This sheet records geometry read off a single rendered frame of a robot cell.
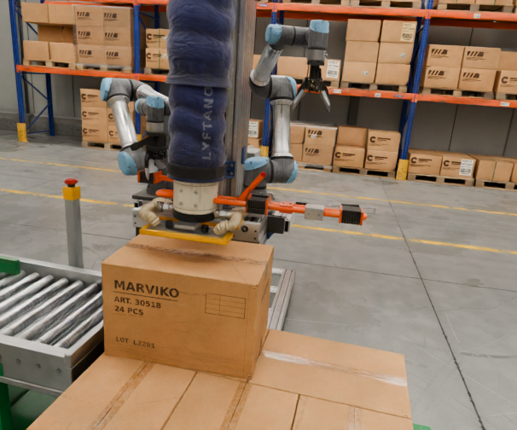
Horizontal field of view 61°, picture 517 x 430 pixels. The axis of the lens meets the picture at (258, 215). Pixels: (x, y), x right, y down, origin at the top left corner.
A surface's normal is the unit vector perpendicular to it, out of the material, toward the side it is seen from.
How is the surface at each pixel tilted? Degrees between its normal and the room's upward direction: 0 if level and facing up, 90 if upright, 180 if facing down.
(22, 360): 90
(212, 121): 70
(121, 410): 0
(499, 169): 90
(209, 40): 75
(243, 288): 90
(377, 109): 90
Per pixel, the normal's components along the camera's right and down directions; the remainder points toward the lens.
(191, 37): -0.08, 0.00
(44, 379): -0.24, 0.27
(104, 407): 0.07, -0.95
